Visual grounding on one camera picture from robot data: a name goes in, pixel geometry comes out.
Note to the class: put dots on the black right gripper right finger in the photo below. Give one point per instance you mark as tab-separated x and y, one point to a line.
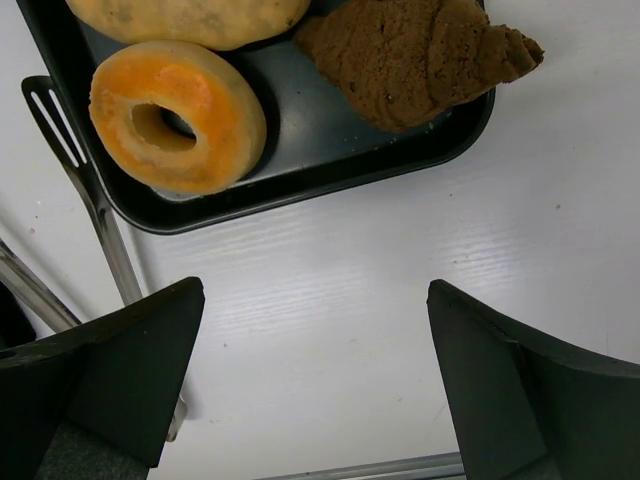
527	405

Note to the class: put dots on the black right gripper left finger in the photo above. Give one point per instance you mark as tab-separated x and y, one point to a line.
96	401

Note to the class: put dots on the steel serving tongs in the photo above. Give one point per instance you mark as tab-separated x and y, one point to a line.
100	210

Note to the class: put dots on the oblong tan bread roll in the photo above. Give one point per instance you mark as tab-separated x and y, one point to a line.
220	25

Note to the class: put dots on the brown chocolate croissant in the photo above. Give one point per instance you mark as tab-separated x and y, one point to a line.
399	64

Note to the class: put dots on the pale orange ring doughnut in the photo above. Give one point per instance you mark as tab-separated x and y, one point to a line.
177	117

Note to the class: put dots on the black baking tray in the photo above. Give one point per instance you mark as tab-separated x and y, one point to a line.
316	143

